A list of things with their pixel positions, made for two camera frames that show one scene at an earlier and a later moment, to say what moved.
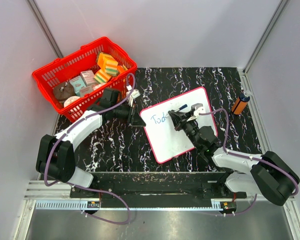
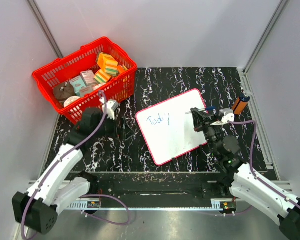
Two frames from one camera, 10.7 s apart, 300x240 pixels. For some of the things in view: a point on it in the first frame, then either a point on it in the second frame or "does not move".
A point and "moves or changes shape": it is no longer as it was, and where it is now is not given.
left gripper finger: (137, 121) to (125, 136)
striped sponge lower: (102, 76) does not move
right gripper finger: (179, 115) to (197, 112)
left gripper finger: (133, 109) to (124, 120)
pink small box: (88, 77) does not move
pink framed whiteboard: (167, 142) moves or changes shape
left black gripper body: (121, 112) to (110, 127)
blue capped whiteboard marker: (183, 107) moves or changes shape
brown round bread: (63, 90) does not move
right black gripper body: (190, 128) to (211, 131)
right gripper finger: (176, 119) to (198, 120)
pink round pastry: (69, 100) does not move
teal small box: (77, 83) does not move
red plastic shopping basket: (74, 83) does not move
